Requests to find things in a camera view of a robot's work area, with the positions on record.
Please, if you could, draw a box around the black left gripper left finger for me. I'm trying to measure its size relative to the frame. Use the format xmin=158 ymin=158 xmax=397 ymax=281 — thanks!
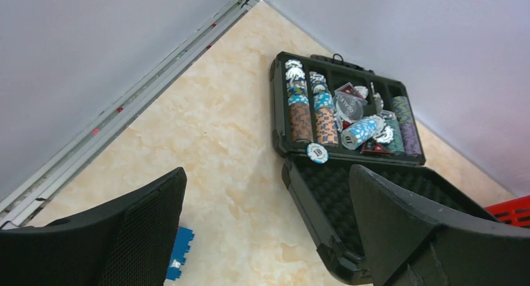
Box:
xmin=1 ymin=167 xmax=187 ymax=285

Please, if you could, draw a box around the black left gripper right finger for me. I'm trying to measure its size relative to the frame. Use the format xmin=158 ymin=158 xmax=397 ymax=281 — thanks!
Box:
xmin=349 ymin=165 xmax=529 ymax=285

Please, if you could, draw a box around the small blue red block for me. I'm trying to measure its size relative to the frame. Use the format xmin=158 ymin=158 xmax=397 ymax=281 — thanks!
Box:
xmin=166 ymin=227 xmax=195 ymax=280

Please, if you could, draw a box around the red plastic basket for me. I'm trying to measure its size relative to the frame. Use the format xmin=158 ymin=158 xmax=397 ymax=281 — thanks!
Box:
xmin=485 ymin=195 xmax=530 ymax=229

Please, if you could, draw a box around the clear dealer button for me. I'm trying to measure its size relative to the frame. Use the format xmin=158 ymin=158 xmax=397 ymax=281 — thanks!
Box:
xmin=334 ymin=92 xmax=364 ymax=124

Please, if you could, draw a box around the black poker chip case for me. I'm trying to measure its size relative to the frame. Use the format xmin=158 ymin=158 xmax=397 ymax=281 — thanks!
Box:
xmin=269 ymin=52 xmax=492 ymax=285

